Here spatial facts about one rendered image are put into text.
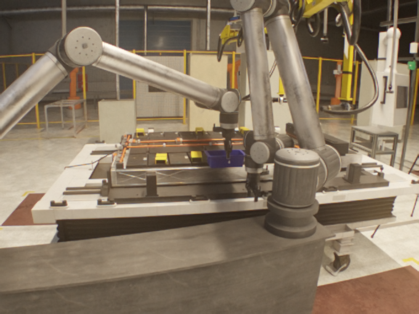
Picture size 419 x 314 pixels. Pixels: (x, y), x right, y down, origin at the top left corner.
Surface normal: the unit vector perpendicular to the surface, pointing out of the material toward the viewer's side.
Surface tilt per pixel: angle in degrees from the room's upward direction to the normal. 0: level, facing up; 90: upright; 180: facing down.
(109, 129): 90
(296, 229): 23
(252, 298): 90
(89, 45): 90
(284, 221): 90
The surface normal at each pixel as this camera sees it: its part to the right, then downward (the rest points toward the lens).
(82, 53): 0.58, 0.23
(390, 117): -0.80, 0.15
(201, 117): 0.21, 0.26
